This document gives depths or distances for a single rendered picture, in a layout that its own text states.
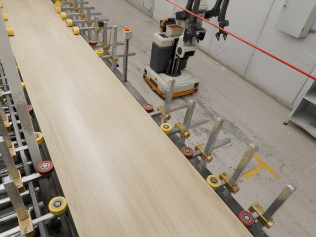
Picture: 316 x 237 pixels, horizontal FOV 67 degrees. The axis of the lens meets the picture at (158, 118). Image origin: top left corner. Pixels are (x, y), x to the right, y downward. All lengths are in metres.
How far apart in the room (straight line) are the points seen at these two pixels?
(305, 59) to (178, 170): 3.05
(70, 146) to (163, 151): 0.57
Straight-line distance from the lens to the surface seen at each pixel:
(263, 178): 2.91
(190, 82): 3.55
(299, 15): 3.85
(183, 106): 2.04
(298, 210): 2.87
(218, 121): 1.44
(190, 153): 1.53
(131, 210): 1.25
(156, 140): 1.56
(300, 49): 4.10
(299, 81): 4.16
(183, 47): 3.22
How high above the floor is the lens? 1.99
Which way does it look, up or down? 39 degrees down
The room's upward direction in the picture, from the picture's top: 10 degrees clockwise
